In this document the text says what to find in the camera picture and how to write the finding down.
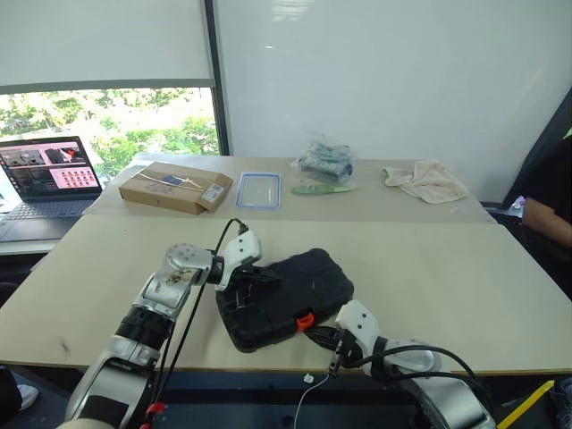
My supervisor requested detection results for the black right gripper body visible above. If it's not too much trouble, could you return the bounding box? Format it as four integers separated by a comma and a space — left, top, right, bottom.
330, 330, 361, 373

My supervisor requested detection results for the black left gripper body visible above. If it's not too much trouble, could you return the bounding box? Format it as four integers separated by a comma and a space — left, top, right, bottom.
229, 263, 265, 310

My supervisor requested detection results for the black plastic tool case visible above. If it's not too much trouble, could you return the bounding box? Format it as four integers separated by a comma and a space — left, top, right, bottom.
214, 248, 356, 354

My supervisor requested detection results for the clear lid with blue rim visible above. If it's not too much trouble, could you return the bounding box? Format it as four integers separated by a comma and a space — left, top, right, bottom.
234, 172, 283, 210

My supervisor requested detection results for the flat green plastic piece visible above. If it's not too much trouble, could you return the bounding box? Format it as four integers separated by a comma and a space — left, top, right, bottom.
290, 183, 358, 196

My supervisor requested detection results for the brown cardboard box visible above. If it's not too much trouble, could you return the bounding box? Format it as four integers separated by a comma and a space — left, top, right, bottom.
118, 161, 234, 216

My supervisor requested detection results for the clear plastic bag with parts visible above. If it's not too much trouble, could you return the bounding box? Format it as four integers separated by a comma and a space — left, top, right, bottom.
290, 130, 359, 185

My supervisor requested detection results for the pink towel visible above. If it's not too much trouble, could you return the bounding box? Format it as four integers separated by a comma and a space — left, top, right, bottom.
380, 160, 469, 206

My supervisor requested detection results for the open laptop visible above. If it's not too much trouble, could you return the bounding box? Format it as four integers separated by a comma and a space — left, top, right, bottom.
0, 136, 105, 242

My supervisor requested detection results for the white shoe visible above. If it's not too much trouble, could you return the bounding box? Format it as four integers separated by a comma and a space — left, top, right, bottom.
17, 383, 40, 411

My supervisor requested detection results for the seated person in black shirt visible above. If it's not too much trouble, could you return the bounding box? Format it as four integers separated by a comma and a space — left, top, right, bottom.
520, 129, 572, 278

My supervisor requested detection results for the white roller blind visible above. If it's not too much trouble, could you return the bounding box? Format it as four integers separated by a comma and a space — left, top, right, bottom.
0, 0, 215, 93

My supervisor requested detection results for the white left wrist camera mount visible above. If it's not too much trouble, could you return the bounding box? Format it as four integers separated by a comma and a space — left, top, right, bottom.
217, 230, 263, 291

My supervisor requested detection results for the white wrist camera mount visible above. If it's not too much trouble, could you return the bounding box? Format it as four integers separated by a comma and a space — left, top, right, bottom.
217, 230, 263, 291
334, 299, 381, 376

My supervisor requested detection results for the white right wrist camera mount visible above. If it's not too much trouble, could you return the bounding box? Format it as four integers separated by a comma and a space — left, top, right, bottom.
334, 299, 381, 376

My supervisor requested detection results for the thin white cable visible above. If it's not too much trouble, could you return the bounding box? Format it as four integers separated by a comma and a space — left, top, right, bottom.
296, 373, 336, 429

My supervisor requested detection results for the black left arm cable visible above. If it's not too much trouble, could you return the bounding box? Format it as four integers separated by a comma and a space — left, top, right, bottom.
145, 217, 249, 429

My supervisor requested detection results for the dark window frame post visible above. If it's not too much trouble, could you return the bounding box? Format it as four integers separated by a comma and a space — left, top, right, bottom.
203, 0, 231, 157

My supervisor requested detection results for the yellow strap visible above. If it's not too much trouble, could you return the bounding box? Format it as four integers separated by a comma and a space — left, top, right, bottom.
495, 379, 556, 429

